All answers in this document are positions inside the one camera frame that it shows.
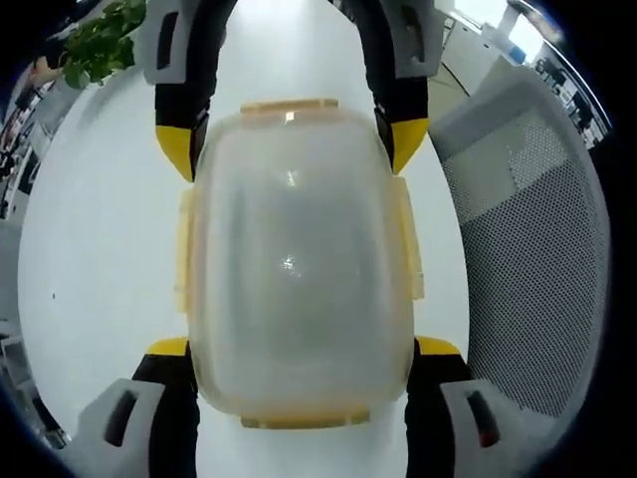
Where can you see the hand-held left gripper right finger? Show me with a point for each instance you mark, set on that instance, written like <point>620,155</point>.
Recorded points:
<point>438,383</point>

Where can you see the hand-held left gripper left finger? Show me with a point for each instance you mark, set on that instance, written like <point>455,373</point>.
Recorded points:
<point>164,383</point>

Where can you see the clear plastic box yellow buckles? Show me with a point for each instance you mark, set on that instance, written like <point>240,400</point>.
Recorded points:
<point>298,259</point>

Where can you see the green potted plant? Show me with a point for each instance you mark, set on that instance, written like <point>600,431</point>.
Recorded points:
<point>99,50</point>

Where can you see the grey mesh office chair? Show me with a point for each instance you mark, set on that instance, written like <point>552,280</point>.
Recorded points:
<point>537,224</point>

